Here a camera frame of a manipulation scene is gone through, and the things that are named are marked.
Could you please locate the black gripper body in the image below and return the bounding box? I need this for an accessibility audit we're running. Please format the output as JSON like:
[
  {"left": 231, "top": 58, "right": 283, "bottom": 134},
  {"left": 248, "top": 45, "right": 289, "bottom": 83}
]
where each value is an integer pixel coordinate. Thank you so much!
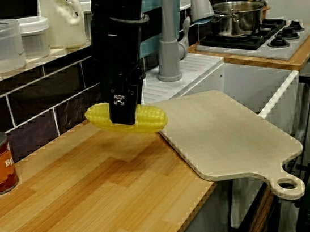
[{"left": 87, "top": 18, "right": 147, "bottom": 87}]

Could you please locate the steel cooking pot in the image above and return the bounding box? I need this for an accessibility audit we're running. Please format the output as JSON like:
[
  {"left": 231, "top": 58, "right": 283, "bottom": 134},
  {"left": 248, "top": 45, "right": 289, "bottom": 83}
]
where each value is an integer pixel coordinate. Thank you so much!
[{"left": 209, "top": 0, "right": 272, "bottom": 41}]

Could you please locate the grey toy stove top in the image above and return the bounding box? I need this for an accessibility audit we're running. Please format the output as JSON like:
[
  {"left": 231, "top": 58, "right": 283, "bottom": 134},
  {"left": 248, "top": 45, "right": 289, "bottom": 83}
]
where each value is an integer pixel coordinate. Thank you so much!
[{"left": 192, "top": 12, "right": 310, "bottom": 73}]

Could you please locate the yellow toy corn cob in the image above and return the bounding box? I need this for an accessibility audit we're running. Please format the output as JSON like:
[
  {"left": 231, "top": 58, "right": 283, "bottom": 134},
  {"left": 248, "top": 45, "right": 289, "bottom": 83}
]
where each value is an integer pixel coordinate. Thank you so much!
[{"left": 83, "top": 94, "right": 169, "bottom": 142}]

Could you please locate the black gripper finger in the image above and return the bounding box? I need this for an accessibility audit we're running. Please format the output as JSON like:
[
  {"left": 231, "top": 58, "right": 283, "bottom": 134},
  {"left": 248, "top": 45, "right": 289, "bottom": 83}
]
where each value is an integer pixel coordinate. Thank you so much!
[{"left": 105, "top": 77, "right": 148, "bottom": 128}]

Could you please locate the grey toy faucet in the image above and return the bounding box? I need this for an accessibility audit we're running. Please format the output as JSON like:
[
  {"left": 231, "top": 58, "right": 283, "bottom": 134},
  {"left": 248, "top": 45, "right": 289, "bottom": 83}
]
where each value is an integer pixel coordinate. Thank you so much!
[{"left": 147, "top": 0, "right": 223, "bottom": 84}]

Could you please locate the white plastic jug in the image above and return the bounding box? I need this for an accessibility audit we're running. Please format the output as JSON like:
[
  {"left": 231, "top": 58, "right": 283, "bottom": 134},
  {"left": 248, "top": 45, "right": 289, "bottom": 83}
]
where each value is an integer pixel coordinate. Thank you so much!
[{"left": 36, "top": 0, "right": 89, "bottom": 53}]

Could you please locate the black burner grate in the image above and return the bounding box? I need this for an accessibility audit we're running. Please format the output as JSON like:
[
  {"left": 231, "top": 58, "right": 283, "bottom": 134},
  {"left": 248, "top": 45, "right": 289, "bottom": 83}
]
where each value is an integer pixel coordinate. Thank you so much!
[{"left": 198, "top": 15, "right": 290, "bottom": 58}]

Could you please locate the white toy sink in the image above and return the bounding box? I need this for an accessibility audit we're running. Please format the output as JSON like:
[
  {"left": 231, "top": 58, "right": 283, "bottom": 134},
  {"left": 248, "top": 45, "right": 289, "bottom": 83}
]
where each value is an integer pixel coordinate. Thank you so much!
[{"left": 137, "top": 39, "right": 310, "bottom": 232}]

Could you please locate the light wooden cutting board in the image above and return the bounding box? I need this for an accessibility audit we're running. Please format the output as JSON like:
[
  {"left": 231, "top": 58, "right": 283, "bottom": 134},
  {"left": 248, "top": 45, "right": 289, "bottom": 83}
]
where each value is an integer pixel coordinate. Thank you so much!
[{"left": 152, "top": 79, "right": 310, "bottom": 217}]

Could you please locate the black stove knob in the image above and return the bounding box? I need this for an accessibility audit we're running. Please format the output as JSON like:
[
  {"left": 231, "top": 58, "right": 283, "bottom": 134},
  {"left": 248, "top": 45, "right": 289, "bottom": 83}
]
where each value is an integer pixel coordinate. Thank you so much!
[
  {"left": 266, "top": 34, "right": 291, "bottom": 50},
  {"left": 274, "top": 24, "right": 300, "bottom": 42},
  {"left": 285, "top": 18, "right": 306, "bottom": 33}
]

